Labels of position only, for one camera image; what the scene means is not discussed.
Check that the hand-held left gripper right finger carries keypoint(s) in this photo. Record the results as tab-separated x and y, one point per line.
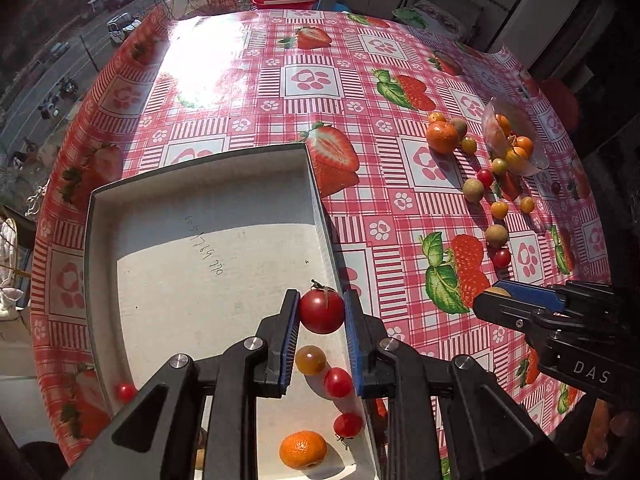
352	345

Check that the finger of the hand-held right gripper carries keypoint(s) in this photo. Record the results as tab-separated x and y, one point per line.
505	312
537	296

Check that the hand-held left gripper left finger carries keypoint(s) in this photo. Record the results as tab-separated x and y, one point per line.
290	340

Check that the yellow cherry tomato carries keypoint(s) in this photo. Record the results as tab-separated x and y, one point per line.
310	359
499	209
526	204

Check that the large orange mandarin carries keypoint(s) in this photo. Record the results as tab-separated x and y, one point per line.
302	450
442	137

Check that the white cardboard box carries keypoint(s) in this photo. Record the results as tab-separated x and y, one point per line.
200	240

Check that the person's right hand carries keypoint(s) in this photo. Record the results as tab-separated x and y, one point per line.
615	435

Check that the dark red cherry tomato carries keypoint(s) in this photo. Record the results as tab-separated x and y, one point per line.
555	187

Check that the yellow-green cherry tomato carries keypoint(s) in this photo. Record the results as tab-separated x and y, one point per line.
499	166
468	145

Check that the small mandarin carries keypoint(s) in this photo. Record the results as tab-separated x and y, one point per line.
515	157
502	122
524	143
437	117

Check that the red checkered strawberry tablecloth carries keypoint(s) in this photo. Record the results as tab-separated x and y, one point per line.
380	200

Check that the clear glass bowl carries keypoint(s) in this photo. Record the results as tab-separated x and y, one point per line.
492	132

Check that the red stool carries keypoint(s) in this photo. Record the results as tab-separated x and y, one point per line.
560	102

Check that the white cabinet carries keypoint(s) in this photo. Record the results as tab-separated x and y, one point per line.
550	5

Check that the chair with floral cushion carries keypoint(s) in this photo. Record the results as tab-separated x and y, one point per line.
435	15

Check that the red plastic lid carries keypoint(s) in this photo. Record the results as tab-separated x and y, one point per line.
285	2

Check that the white van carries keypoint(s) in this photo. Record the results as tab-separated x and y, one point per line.
122	27

